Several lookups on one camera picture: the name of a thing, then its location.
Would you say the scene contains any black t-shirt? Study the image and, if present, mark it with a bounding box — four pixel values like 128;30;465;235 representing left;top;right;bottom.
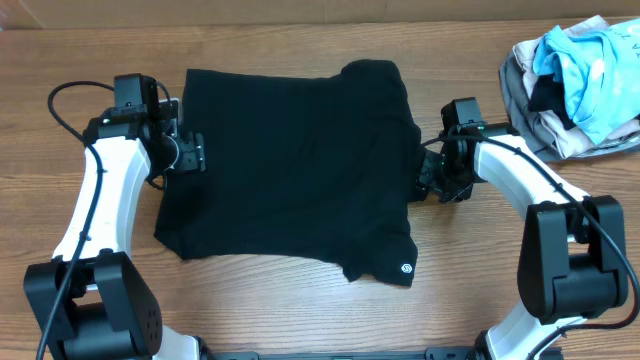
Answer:
154;60;421;287

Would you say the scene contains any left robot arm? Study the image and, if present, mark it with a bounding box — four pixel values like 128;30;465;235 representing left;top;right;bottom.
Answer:
23;73;212;360

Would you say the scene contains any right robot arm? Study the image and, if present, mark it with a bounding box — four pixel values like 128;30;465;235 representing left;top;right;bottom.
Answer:
417;98;639;360

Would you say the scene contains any grey garment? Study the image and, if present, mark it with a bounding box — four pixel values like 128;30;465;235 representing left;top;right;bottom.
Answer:
499;53;639;162

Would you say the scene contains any black garment in pile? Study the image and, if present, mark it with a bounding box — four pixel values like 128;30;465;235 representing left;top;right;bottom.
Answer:
529;74;576;130

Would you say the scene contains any light blue t-shirt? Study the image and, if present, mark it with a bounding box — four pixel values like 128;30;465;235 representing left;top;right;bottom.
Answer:
532;19;639;144

